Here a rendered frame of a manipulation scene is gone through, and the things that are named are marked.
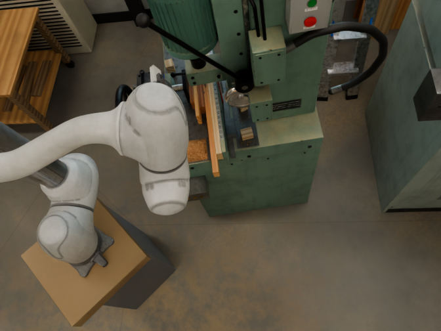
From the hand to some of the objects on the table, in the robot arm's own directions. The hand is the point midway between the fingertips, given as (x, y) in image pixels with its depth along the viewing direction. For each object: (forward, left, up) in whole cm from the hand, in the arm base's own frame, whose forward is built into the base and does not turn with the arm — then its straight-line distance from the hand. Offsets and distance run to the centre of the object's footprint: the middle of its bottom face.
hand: (155, 77), depth 100 cm
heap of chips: (-2, -6, -38) cm, 39 cm away
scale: (+25, +2, -33) cm, 41 cm away
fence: (+25, +2, -38) cm, 46 cm away
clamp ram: (+16, +12, -38) cm, 43 cm away
